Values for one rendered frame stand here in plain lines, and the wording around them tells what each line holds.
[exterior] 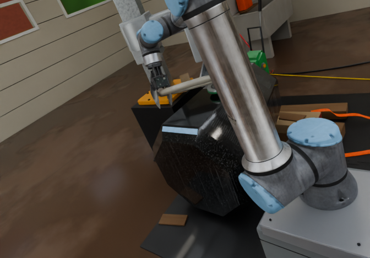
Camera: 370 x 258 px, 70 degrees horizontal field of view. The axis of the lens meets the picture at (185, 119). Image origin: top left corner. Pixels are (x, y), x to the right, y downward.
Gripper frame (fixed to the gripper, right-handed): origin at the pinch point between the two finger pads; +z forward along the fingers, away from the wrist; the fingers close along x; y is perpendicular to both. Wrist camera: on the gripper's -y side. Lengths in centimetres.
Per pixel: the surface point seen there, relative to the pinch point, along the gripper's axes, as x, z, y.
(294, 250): 19, 60, 53
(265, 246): 14, 62, 42
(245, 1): 246, -134, -291
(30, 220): -146, 87, -210
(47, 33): -121, -252, -618
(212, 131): 32, 25, -33
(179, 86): 5.0, -6.0, 17.1
